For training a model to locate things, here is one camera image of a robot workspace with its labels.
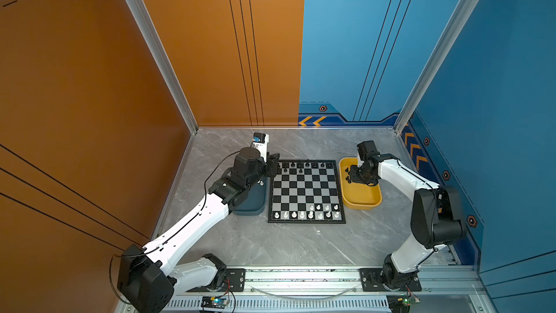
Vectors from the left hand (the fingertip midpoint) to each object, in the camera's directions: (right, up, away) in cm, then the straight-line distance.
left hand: (275, 152), depth 76 cm
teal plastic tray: (-9, -23, +19) cm, 31 cm away
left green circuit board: (-20, -50, -5) cm, 54 cm away
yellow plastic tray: (+34, -18, +12) cm, 40 cm away
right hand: (+33, -11, +18) cm, 39 cm away
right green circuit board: (+43, -49, -6) cm, 65 cm away
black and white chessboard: (+13, -18, +18) cm, 28 cm away
